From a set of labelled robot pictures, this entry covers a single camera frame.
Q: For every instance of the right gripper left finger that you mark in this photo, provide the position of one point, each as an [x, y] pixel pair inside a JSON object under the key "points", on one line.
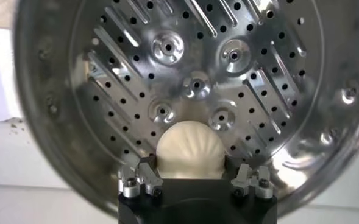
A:
{"points": [[150, 179]]}

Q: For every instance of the stainless steel steamer basket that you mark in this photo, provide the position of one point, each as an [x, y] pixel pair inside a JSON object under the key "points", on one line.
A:
{"points": [[197, 61]]}

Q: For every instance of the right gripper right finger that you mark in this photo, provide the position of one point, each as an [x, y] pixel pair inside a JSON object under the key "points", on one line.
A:
{"points": [[243, 179]]}

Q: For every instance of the white steamed baozi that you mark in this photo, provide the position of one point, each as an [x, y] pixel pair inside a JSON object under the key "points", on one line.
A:
{"points": [[189, 149]]}

